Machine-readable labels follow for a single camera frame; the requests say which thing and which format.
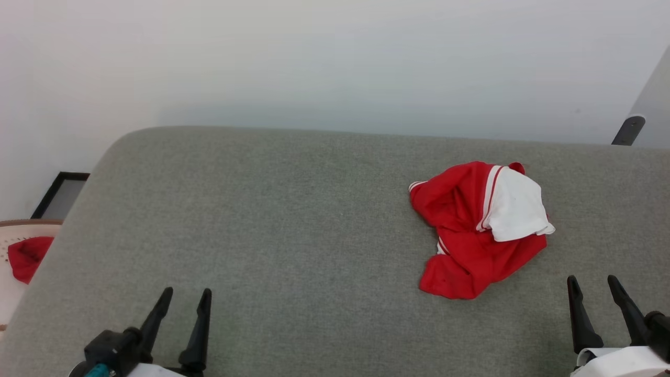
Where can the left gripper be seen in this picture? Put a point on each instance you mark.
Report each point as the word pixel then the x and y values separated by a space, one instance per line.
pixel 112 346

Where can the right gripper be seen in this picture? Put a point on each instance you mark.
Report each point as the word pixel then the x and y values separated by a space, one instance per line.
pixel 628 364

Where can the red and white garment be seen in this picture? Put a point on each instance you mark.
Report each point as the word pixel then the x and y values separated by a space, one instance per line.
pixel 460 251

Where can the grey fabric sofa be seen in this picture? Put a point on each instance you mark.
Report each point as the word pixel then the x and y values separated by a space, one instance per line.
pixel 288 235

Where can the red cloth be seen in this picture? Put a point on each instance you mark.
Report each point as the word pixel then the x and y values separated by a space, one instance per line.
pixel 29 256

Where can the white laundry basket brown rim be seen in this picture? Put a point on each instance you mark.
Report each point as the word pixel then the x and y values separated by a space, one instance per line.
pixel 8 301

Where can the grey metal leg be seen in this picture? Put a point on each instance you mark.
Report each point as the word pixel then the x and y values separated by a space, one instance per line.
pixel 628 131

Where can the black rectangular frame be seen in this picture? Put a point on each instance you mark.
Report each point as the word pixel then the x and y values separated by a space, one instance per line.
pixel 63 198

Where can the grey post with black base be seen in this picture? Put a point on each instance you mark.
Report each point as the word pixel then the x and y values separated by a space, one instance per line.
pixel 657 104

